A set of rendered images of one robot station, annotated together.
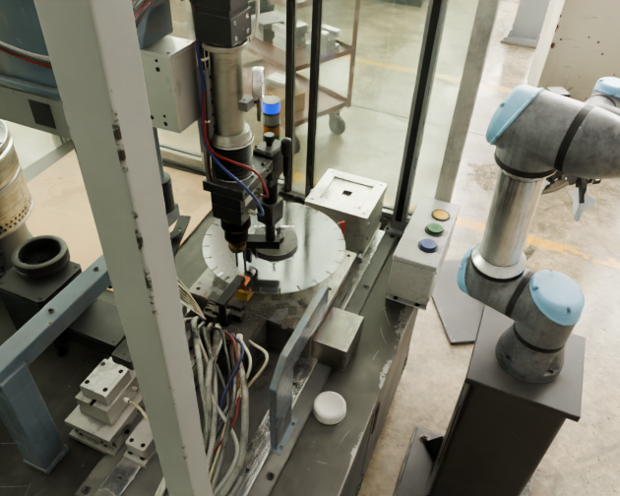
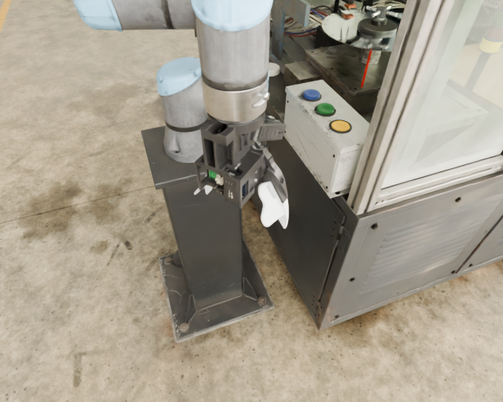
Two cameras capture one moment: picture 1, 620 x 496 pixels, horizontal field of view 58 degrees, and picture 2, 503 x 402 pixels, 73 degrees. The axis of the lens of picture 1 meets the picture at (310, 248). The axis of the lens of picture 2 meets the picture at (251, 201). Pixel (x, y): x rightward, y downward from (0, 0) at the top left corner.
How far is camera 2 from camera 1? 1.84 m
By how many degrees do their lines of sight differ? 85
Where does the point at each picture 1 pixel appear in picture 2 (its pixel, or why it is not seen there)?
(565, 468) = (152, 366)
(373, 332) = not seen: hidden behind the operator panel
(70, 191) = not seen: outside the picture
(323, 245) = (354, 37)
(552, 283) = (186, 65)
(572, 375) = (155, 150)
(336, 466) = not seen: hidden behind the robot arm
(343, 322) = (304, 72)
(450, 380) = (283, 375)
